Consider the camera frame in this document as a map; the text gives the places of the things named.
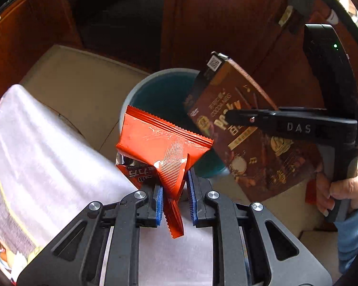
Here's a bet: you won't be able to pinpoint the brown Pocky box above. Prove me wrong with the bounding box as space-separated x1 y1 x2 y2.
184 52 319 201

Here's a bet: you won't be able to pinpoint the red snack wrapper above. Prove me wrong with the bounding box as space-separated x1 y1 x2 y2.
116 105 213 239

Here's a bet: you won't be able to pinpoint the teal trash bin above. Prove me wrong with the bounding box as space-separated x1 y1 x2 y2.
119 68 228 179

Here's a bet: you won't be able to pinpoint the wooden kitchen cabinets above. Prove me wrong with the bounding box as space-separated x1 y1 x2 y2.
0 0 358 167

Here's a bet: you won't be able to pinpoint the person's right hand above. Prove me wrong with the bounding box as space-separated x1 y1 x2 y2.
316 163 358 216

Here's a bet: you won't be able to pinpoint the purple white tablecloth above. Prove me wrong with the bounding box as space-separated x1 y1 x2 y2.
0 85 213 285

